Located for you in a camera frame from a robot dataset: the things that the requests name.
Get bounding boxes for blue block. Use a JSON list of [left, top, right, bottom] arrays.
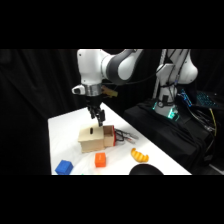
[[54, 159, 74, 176]]

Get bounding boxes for metal tongs with red grips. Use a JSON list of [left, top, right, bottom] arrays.
[[114, 129, 140, 145]]

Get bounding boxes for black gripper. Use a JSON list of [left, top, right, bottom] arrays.
[[85, 94, 107, 128]]

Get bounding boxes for yellow toy croissant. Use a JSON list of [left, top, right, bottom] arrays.
[[130, 147, 150, 164]]

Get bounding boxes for black curtain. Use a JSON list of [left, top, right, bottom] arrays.
[[0, 49, 224, 176]]

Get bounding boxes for blue backlit keyboard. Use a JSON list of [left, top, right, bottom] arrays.
[[195, 91, 222, 110]]

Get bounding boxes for orange block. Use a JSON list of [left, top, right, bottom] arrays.
[[94, 152, 107, 169]]

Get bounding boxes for small green light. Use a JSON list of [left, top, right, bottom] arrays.
[[166, 109, 180, 122]]

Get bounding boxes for yellow cable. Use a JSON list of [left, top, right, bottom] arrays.
[[209, 107, 218, 137]]

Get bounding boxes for tan wrist camera box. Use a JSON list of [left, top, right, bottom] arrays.
[[101, 85, 119, 99]]

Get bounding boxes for wooden box with slot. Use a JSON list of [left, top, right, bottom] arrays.
[[77, 123, 105, 154]]

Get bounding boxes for black robot stand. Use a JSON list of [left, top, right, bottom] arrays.
[[122, 99, 216, 175]]

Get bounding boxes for black round bowl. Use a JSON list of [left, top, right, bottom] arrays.
[[128, 163, 165, 176]]

